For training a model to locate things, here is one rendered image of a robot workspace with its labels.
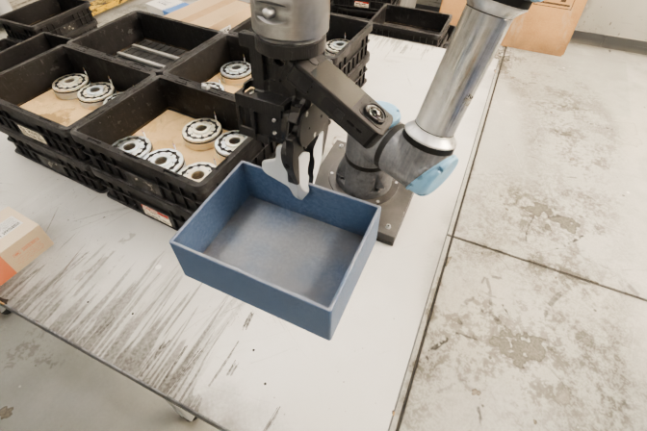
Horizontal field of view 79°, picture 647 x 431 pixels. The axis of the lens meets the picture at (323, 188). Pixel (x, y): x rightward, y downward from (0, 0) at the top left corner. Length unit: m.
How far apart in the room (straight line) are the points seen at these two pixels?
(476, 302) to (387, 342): 0.98
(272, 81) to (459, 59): 0.44
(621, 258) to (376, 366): 1.60
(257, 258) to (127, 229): 0.66
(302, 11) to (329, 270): 0.30
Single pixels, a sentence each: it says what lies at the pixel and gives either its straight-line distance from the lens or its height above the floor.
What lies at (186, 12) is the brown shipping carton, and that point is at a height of 0.86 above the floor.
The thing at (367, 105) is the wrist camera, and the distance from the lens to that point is 0.40.
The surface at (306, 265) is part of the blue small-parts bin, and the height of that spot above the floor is 1.07.
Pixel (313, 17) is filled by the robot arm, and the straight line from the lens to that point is 0.38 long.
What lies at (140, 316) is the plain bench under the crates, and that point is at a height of 0.70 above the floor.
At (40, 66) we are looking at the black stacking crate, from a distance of 1.50.
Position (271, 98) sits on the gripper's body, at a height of 1.26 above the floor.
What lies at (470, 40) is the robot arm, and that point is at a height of 1.18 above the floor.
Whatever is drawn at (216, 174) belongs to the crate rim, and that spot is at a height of 0.93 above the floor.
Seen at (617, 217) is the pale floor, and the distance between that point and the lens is 2.43.
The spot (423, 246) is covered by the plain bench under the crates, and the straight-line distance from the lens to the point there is 1.01.
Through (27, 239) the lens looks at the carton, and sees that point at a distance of 1.14.
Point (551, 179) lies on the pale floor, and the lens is 2.47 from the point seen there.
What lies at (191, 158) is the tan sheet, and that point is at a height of 0.83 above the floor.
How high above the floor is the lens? 1.49
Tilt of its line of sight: 46 degrees down
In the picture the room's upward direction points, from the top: straight up
